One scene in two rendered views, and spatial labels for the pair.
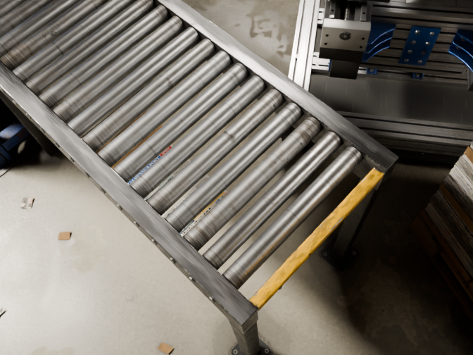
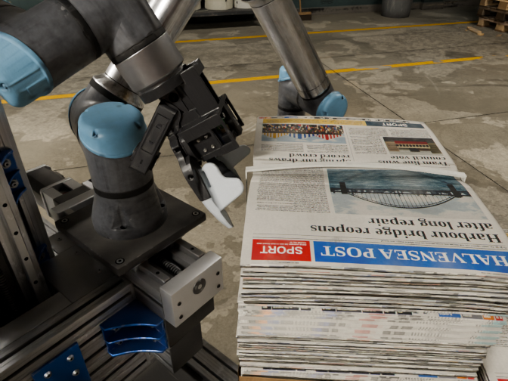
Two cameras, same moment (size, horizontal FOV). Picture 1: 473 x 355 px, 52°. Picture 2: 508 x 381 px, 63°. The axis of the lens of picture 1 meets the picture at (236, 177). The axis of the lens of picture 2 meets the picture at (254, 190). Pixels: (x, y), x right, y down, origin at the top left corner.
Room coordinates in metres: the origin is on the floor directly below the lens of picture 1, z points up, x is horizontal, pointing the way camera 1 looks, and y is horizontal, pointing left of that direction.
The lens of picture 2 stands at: (0.49, -0.35, 1.34)
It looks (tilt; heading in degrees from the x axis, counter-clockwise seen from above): 33 degrees down; 293
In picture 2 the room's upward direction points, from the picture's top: straight up
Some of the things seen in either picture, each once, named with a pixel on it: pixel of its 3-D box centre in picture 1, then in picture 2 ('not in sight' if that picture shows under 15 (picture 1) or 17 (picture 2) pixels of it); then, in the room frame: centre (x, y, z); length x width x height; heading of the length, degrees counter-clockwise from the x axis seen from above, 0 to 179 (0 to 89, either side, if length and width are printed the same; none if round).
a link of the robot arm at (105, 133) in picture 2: not in sight; (116, 144); (1.01, -0.90, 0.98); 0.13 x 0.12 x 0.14; 142
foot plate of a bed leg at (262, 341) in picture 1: (250, 351); not in sight; (0.21, 0.03, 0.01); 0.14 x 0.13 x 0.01; 129
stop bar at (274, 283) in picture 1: (319, 235); not in sight; (0.34, -0.17, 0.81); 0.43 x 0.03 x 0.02; 129
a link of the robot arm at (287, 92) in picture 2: not in sight; (296, 88); (0.80, -1.35, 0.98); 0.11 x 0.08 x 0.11; 142
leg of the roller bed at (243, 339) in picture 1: (247, 338); not in sight; (0.21, 0.03, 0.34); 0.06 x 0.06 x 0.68; 39
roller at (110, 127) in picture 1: (151, 93); not in sight; (0.82, 0.20, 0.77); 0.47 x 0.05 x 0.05; 129
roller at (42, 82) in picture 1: (93, 44); not in sight; (1.02, 0.36, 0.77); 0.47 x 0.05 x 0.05; 129
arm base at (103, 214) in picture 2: not in sight; (127, 197); (1.00, -0.90, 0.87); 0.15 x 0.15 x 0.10
